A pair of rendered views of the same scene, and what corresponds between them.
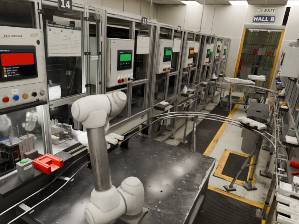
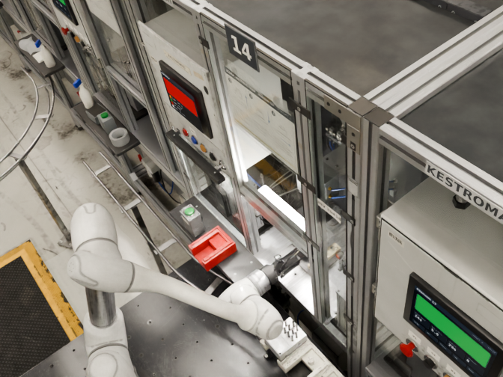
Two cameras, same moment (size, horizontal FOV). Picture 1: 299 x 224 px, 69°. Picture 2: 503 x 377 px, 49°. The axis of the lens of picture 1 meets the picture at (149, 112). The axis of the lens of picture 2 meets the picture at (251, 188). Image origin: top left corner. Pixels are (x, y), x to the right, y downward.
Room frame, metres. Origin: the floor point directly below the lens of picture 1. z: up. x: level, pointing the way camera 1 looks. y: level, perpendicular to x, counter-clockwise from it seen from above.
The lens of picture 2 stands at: (2.25, -0.34, 2.77)
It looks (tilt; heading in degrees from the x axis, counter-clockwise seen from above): 48 degrees down; 124
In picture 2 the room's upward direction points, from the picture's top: 11 degrees counter-clockwise
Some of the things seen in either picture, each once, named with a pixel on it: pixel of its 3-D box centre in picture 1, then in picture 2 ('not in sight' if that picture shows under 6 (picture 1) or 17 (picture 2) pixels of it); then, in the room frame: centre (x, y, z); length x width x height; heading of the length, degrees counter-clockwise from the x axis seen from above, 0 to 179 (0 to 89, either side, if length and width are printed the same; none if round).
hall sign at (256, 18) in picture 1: (264, 19); not in sight; (8.61, -3.86, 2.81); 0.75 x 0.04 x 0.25; 63
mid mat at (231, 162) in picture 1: (236, 166); not in sight; (3.05, -1.47, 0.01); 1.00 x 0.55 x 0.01; 153
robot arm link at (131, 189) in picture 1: (131, 194); (111, 376); (1.18, 0.08, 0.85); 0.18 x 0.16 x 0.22; 134
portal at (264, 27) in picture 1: (256, 61); not in sight; (8.63, -3.94, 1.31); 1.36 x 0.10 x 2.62; 63
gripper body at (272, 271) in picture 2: (72, 133); (274, 270); (1.64, 0.62, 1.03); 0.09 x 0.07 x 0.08; 63
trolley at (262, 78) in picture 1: (254, 89); not in sight; (7.28, -3.47, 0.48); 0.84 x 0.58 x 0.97; 161
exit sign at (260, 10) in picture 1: (265, 10); not in sight; (8.61, -3.86, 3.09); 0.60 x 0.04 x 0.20; 63
